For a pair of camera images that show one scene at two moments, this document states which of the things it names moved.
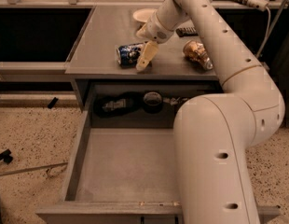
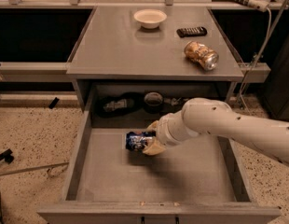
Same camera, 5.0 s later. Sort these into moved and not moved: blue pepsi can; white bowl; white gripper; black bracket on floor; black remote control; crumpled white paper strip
Moved: blue pepsi can; white gripper
Not moved: crumpled white paper strip; black remote control; white bowl; black bracket on floor
